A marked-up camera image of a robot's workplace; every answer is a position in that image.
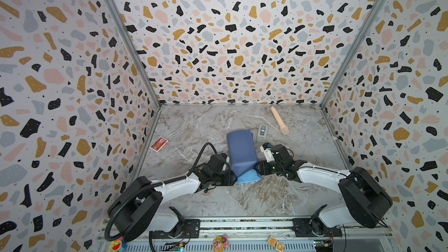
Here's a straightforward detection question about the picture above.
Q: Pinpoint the aluminium mounting rail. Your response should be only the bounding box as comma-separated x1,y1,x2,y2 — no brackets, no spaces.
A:
97,217,399,252

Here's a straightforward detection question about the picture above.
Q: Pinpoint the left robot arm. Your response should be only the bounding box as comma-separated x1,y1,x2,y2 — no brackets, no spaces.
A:
105,154,237,242

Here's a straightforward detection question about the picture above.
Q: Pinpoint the black corrugated cable hose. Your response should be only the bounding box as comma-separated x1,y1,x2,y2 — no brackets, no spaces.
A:
104,142,218,252

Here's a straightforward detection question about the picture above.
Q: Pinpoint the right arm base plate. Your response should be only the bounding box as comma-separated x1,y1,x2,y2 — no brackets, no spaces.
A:
292,218,343,238

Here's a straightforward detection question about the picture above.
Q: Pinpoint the colourful round sticker toy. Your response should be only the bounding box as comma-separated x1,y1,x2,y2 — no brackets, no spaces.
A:
108,238,127,252

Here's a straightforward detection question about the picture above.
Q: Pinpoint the red playing card deck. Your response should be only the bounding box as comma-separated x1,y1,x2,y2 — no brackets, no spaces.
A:
150,136,169,153

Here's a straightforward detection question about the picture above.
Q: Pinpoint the blue wrapping paper sheet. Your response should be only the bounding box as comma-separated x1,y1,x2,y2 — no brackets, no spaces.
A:
227,129,261,184

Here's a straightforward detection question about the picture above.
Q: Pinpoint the orange square sticker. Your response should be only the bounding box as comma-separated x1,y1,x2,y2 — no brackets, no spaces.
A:
267,236,284,252

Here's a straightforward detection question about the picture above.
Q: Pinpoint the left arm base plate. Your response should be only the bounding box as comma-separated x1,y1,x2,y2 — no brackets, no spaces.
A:
152,219,201,239

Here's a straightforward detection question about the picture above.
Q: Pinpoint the white tape dispenser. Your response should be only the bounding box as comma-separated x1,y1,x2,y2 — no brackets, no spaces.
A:
256,124,268,143

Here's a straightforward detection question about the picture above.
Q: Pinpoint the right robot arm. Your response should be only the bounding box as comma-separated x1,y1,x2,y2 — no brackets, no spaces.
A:
254,143,393,235

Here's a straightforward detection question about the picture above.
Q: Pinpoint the pink yellow sticker toy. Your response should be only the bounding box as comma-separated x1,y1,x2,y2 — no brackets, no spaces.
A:
212,234,229,252

